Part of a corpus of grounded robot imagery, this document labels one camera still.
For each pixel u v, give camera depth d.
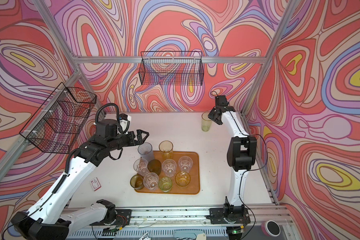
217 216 0.73
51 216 0.38
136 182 0.84
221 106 0.75
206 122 0.99
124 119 0.63
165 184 0.84
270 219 0.76
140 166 0.88
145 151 0.92
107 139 0.52
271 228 0.66
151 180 0.84
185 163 0.90
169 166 0.86
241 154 0.56
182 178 0.84
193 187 0.82
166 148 0.84
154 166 0.85
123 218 0.72
